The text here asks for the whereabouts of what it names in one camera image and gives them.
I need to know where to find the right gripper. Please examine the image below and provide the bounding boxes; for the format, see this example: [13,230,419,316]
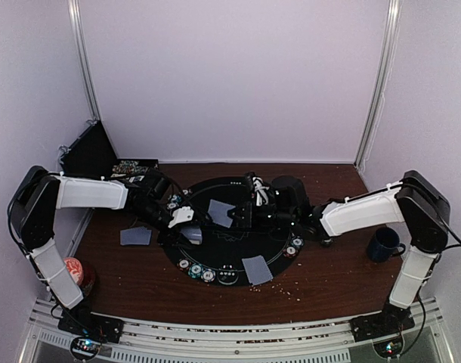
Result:
[227,202,296,231]

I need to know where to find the grey card deck box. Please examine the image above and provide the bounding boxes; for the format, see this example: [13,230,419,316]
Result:
[181,225,203,245]

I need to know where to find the red chip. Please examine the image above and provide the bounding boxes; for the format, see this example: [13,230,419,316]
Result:
[283,246,298,258]
[177,259,191,271]

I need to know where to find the two of spades card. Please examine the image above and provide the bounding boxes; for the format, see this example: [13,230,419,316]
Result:
[208,199,235,228]

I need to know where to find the dealt card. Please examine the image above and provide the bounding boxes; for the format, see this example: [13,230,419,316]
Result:
[242,255,274,286]

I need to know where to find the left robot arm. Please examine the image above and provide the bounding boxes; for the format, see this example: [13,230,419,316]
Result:
[7,166,210,336]

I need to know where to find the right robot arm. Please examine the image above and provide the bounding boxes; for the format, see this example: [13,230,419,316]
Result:
[227,170,461,334]

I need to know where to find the leftover cards on table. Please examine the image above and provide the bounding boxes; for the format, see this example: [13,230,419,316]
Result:
[120,226,152,247]

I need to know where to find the round black poker mat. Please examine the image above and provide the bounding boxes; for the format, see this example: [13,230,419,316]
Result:
[162,176,305,286]

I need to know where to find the red patterned tin can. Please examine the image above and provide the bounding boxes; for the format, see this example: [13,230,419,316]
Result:
[63,257,97,296]

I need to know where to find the dark blue mug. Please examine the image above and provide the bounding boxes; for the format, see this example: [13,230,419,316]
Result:
[366,227,406,263]

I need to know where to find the black poker set case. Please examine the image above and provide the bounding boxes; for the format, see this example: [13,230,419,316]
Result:
[59,120,159,177]

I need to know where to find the aluminium front rail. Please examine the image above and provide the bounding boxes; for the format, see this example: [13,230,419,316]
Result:
[24,296,449,363]

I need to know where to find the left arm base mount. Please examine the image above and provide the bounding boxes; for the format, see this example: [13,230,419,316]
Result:
[57,315,124,361]

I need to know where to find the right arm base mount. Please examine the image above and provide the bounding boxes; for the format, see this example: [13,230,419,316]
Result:
[350,312,415,359]

